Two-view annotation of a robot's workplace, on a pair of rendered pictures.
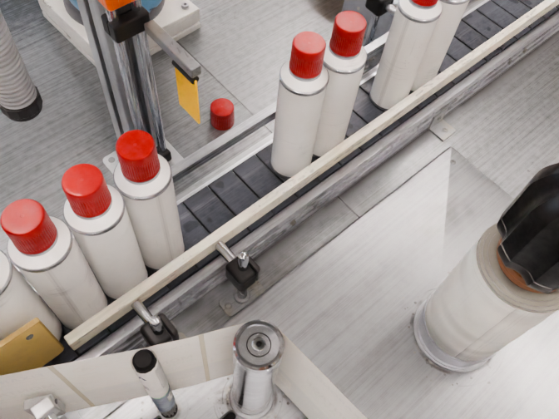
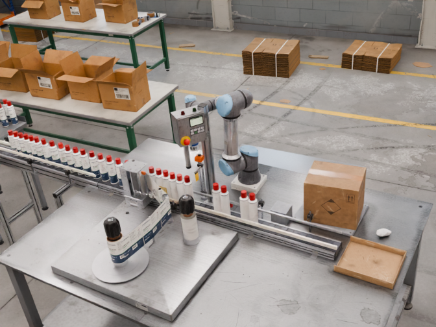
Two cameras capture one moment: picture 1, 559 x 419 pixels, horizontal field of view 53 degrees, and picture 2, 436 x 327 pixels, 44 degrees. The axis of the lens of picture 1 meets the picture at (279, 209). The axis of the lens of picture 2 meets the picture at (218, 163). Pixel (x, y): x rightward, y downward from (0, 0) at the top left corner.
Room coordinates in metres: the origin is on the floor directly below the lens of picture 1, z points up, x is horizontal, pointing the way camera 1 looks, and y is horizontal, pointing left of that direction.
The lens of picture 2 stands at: (0.06, -2.52, 2.82)
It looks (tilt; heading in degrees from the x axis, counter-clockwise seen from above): 32 degrees down; 81
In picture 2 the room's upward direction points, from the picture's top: 6 degrees counter-clockwise
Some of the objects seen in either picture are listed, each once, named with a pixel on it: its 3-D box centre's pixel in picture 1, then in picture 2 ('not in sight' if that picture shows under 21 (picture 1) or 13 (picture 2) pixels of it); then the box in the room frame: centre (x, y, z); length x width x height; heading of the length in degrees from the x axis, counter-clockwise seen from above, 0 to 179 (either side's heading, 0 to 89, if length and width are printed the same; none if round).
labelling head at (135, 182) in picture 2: not in sight; (137, 183); (-0.03, 0.26, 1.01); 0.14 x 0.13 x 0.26; 138
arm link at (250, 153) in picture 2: not in sight; (248, 157); (0.68, 0.29, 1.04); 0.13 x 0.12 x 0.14; 24
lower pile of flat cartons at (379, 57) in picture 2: not in sight; (371, 56); (3.15, 3.64, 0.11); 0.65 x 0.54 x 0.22; 138
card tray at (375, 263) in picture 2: not in sight; (370, 261); (1.09, -0.61, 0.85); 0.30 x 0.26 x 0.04; 138
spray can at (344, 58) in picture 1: (334, 90); (224, 200); (0.45, -0.04, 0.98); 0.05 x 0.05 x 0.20
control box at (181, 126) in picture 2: not in sight; (189, 126); (0.33, 0.19, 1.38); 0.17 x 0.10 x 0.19; 13
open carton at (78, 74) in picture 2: not in sight; (91, 76); (-0.31, 2.24, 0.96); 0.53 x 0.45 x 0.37; 52
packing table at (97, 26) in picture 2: not in sight; (88, 45); (-0.46, 4.91, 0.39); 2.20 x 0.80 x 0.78; 141
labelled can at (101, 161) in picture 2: not in sight; (102, 167); (-0.24, 0.58, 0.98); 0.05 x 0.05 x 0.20
